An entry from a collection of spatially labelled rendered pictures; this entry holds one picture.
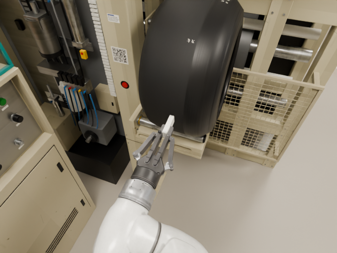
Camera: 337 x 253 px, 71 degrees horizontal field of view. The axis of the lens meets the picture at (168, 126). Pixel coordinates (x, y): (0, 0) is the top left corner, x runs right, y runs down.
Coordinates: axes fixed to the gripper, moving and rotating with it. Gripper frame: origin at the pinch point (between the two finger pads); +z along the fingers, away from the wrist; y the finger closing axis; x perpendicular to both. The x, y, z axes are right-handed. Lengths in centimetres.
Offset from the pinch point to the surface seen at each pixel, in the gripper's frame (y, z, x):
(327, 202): -106, 55, 131
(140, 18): 28, 42, -7
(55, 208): 61, -28, 70
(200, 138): -7.1, 19.5, 33.8
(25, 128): 66, -8, 22
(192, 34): 0.4, 25.3, -16.2
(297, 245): -84, 13, 125
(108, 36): 38.1, 31.8, -3.4
